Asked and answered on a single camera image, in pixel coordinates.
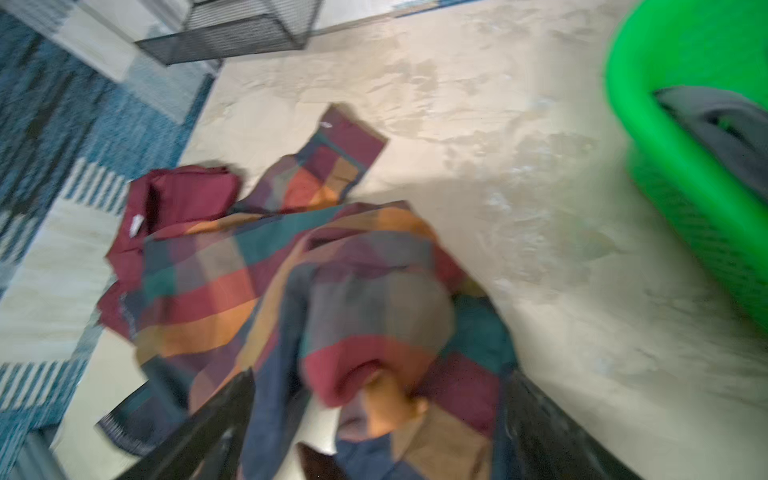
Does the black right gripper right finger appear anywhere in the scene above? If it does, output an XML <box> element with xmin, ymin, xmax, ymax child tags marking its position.
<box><xmin>500</xmin><ymin>369</ymin><xmax>639</xmax><ymax>479</ymax></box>

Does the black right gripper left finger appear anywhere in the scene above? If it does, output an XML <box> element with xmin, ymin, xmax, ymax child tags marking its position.
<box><xmin>120</xmin><ymin>371</ymin><xmax>255</xmax><ymax>480</ymax></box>

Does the multicolour plaid long sleeve shirt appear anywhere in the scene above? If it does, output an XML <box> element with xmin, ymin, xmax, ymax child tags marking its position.
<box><xmin>99</xmin><ymin>104</ymin><xmax>515</xmax><ymax>479</ymax></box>

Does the folded maroon shirt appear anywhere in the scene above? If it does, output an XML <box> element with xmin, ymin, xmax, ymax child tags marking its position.
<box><xmin>97</xmin><ymin>165</ymin><xmax>241</xmax><ymax>340</ymax></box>

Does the grey shirt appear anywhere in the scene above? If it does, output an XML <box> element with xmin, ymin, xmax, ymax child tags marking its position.
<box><xmin>655</xmin><ymin>86</ymin><xmax>767</xmax><ymax>202</ymax></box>

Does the green plastic laundry basket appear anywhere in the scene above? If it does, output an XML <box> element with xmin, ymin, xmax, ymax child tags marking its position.
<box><xmin>605</xmin><ymin>1</ymin><xmax>767</xmax><ymax>329</ymax></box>

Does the black wire mesh shelf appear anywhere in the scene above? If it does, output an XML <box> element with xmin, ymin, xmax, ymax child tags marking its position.
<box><xmin>135</xmin><ymin>0</ymin><xmax>322</xmax><ymax>66</ymax></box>

